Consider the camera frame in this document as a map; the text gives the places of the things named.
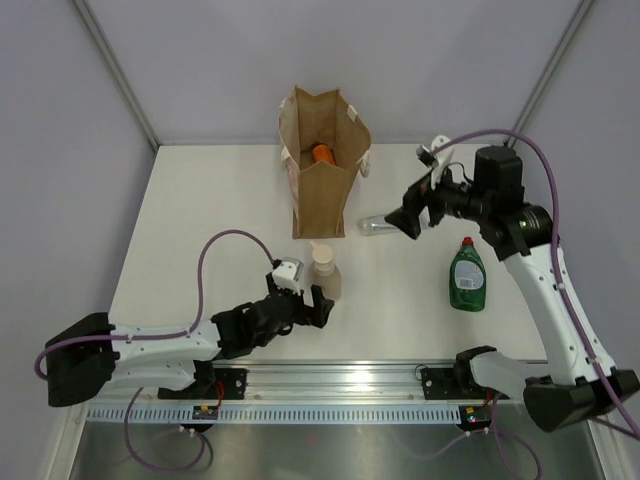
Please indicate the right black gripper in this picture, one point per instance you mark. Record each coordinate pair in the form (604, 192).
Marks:
(407, 217)

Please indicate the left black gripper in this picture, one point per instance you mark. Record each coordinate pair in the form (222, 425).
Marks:
(305, 315)

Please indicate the beige pump dispenser bottle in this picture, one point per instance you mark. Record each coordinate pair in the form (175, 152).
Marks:
(324, 271)

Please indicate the orange spray bottle blue top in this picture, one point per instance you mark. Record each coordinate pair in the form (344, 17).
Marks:
(323, 153)

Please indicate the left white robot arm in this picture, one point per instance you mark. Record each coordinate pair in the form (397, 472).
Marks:
(94, 356)

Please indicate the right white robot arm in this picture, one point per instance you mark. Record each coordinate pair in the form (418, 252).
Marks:
(581, 380)

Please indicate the brown canvas tote bag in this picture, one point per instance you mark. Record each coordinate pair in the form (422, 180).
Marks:
(320, 191)

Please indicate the silver squeeze tube clear cap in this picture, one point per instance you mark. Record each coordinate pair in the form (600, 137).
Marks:
(376, 225)

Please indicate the green dish soap bottle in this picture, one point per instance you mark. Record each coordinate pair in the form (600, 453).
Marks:
(467, 279)

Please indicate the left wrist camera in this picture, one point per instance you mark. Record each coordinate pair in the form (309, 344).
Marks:
(287, 274)

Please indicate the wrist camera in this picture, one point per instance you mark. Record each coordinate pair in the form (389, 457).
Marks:
(287, 274)
(436, 157)

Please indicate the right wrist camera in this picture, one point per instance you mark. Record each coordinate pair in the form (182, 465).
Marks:
(436, 157)

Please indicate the aluminium mounting rail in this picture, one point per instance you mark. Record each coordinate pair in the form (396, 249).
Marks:
(267, 383)

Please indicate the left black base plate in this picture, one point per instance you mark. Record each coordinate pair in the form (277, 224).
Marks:
(227, 385)

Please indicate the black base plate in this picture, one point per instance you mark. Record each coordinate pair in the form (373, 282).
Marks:
(441, 384)
(227, 385)

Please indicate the slotted white cable duct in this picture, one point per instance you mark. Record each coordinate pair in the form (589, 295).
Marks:
(240, 414)

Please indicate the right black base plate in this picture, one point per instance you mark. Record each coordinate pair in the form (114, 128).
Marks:
(441, 384)

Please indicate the right aluminium frame post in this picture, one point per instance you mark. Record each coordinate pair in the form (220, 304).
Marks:
(553, 64)

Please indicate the aluminium frame post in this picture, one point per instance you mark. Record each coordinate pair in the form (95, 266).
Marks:
(553, 64)
(98, 38)

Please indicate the left aluminium frame post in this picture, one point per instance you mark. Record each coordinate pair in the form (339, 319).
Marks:
(98, 38)

